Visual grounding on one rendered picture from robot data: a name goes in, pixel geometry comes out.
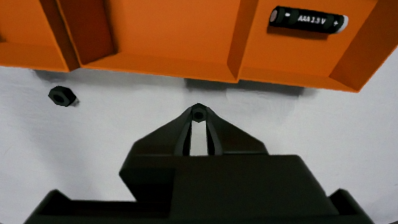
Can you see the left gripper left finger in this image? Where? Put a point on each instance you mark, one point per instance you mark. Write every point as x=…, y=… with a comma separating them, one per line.
x=167, y=139

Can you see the black hex nut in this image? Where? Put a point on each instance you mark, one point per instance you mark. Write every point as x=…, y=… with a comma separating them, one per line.
x=62, y=96
x=198, y=112

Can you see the black aaa battery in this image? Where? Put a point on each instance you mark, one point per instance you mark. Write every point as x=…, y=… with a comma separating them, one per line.
x=307, y=20

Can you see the orange rack of bins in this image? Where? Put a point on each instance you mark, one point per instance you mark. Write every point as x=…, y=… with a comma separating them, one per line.
x=200, y=39

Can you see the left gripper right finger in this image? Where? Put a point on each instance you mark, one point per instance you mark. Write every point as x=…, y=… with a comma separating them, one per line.
x=229, y=139

